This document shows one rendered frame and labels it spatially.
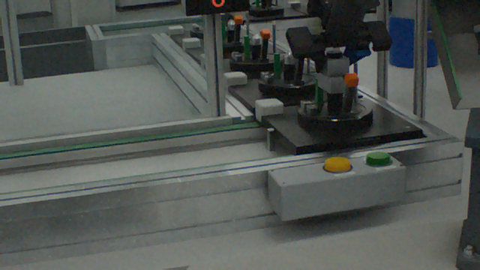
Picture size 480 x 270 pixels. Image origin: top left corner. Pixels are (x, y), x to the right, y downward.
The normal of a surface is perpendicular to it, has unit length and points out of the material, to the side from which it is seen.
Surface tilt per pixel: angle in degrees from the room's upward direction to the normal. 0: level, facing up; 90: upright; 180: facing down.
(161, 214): 90
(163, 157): 0
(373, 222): 0
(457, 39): 45
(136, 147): 90
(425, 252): 0
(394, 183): 90
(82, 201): 90
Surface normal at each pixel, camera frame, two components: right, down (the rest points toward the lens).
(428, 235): -0.04, -0.95
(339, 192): 0.26, 0.29
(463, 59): 0.04, -0.45
